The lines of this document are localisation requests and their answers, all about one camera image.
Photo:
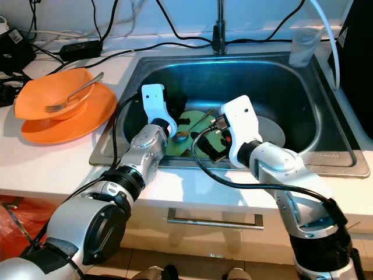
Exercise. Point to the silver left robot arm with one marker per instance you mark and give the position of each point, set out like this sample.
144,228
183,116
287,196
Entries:
148,146

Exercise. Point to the stainless steel sink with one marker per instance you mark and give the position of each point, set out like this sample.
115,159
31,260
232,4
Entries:
262,81

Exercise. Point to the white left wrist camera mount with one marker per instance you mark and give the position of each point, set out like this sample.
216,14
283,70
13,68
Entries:
154,100

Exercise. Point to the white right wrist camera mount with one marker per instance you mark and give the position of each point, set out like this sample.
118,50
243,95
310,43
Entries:
242,119

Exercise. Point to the green plate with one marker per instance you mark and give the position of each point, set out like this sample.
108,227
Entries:
185,118

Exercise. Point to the metal faucet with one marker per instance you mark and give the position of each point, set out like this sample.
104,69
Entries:
220,29

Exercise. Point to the black charger device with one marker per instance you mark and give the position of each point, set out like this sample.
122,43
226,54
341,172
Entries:
14,49

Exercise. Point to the white kitchen cabinet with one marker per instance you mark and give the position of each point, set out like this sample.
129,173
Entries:
210,242

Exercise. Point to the orange bowl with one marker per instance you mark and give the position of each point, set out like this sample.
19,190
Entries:
35,96

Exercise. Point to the red plastic bag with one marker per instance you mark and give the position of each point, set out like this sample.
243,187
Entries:
17,233

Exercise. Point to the black countertop appliance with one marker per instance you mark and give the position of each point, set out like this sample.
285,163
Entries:
358,58

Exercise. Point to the grey bowl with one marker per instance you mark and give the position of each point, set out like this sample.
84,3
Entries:
271,131

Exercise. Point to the black power adapter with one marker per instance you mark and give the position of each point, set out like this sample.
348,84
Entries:
78,49

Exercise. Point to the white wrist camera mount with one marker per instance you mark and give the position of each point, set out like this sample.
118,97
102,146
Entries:
242,119
154,100

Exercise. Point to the robot right leg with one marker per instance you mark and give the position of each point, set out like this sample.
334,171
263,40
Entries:
239,275

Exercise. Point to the orange plate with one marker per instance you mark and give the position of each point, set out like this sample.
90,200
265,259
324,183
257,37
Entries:
73,133

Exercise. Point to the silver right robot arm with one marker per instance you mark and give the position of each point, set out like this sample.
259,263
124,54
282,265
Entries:
285,166

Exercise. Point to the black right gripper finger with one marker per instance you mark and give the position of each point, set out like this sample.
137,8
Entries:
201,146

